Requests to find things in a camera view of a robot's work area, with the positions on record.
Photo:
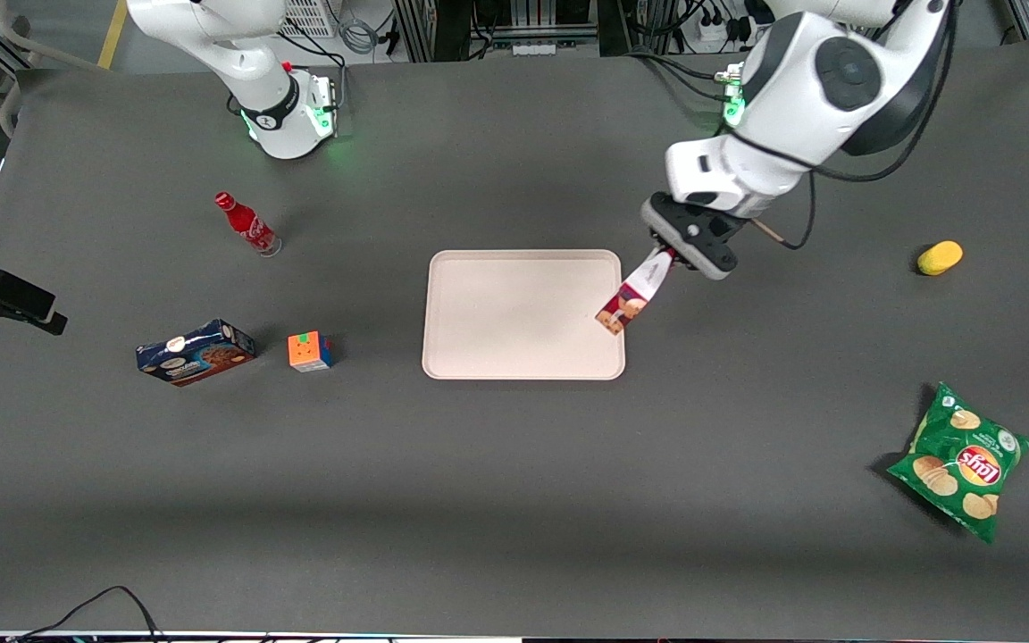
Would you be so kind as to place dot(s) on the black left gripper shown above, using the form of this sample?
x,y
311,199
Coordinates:
x,y
681,260

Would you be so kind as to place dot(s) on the red tartan cookie box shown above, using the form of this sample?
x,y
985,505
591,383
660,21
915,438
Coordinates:
x,y
635,296

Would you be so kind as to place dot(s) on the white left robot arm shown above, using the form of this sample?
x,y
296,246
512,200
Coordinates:
x,y
818,89

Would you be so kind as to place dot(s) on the beige plastic tray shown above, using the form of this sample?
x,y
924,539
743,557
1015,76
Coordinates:
x,y
523,314

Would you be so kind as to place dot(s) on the white perforated box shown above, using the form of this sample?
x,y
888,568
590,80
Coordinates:
x,y
307,16

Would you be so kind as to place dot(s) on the blue cookie box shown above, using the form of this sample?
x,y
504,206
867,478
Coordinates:
x,y
196,354

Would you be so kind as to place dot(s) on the white power strip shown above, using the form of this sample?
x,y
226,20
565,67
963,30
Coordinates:
x,y
534,47

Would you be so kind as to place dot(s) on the yellow lemon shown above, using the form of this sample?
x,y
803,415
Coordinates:
x,y
940,258

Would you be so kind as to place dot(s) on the green chips bag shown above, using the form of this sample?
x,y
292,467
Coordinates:
x,y
961,460

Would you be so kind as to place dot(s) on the colourful puzzle cube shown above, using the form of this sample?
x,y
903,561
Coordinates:
x,y
309,351

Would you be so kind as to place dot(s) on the red cola bottle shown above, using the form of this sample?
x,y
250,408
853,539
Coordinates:
x,y
247,224

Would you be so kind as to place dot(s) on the beige curved tube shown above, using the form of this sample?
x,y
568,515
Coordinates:
x,y
32,49

